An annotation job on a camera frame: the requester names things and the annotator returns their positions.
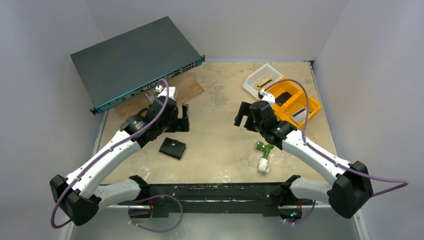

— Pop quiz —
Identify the black leather card holder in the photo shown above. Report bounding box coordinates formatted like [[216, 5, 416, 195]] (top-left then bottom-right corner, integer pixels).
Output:
[[159, 137, 187, 160]]

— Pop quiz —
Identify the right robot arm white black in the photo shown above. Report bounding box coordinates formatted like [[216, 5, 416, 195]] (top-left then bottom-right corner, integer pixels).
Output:
[[234, 99, 374, 219]]

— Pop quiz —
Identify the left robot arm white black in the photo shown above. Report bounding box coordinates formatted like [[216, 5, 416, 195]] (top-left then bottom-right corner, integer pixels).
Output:
[[49, 85, 189, 229]]

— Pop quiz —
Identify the black card in yellow bin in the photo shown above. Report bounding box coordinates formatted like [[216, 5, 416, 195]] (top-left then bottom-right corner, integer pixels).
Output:
[[275, 91, 292, 107]]

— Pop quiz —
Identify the gold card in white bin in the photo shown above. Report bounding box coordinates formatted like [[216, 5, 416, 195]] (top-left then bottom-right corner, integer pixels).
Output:
[[253, 76, 274, 91]]

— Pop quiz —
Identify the silver card in yellow bin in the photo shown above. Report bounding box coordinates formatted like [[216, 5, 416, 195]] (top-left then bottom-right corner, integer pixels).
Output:
[[291, 107, 311, 125]]

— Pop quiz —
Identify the wooden board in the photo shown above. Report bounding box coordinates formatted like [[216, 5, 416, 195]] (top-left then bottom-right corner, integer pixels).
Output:
[[114, 72, 204, 120]]

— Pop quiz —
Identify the yellow plastic bin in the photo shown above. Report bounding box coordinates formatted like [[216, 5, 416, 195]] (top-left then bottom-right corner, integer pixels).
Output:
[[267, 81, 322, 129]]

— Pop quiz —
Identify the white plastic bin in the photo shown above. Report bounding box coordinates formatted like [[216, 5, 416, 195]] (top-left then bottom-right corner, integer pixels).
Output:
[[242, 63, 284, 99]]

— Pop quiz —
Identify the green white pipe fitting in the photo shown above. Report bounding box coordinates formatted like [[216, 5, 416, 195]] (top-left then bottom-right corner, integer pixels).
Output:
[[255, 141, 274, 174]]

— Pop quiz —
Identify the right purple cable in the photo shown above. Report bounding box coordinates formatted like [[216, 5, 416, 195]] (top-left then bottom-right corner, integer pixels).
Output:
[[263, 78, 409, 198]]

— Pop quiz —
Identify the grey blue network switch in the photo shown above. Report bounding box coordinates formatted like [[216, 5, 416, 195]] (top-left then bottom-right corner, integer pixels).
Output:
[[70, 16, 205, 115]]

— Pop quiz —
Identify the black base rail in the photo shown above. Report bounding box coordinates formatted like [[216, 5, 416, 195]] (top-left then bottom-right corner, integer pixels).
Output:
[[118, 182, 313, 219]]

